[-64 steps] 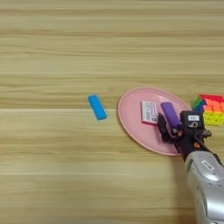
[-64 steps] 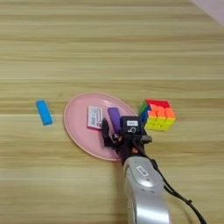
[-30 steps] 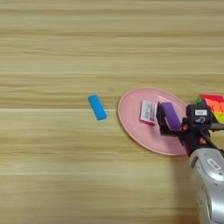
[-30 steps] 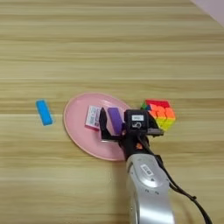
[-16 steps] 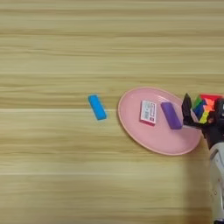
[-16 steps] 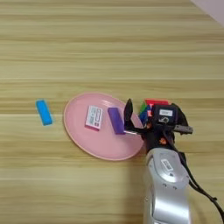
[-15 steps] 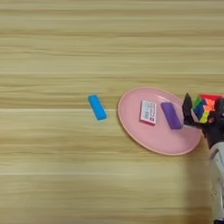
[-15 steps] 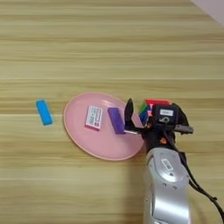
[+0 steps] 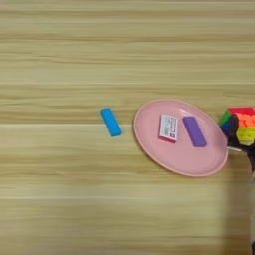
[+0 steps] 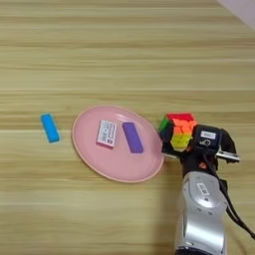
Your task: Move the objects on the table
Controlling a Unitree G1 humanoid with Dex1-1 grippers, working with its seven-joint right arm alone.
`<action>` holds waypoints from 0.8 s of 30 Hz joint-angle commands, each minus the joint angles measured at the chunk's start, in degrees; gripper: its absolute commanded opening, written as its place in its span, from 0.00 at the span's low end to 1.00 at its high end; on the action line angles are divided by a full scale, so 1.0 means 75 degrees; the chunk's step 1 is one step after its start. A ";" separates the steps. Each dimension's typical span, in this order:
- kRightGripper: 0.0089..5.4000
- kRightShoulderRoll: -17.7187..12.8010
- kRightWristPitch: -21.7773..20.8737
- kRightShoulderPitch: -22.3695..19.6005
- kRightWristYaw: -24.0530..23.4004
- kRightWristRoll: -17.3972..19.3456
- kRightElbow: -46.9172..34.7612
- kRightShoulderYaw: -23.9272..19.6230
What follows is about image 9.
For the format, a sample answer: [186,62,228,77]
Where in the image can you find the white pink eraser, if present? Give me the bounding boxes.
[157,113,180,144]

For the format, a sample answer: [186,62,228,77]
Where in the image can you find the purple rectangular block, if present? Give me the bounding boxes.
[181,115,209,148]

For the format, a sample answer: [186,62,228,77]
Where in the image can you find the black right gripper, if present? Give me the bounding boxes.
[226,113,255,174]

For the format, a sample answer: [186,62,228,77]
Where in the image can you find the blue rectangular block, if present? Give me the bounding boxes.
[99,107,123,138]

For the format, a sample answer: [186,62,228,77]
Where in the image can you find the pink round plate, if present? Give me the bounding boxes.
[132,98,230,178]

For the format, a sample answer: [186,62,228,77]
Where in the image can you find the multicoloured puzzle cube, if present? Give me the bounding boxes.
[218,106,255,147]

